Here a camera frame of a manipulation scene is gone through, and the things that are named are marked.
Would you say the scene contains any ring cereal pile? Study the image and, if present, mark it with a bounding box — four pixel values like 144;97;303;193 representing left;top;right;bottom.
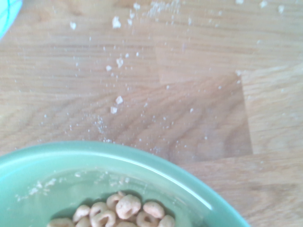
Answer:
47;191;176;227

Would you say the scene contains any white bowl swirl print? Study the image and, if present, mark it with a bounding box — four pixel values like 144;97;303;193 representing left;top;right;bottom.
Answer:
0;0;24;40

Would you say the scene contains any green ceramic bowl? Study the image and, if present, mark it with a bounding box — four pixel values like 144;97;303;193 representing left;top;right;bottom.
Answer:
0;141;251;227

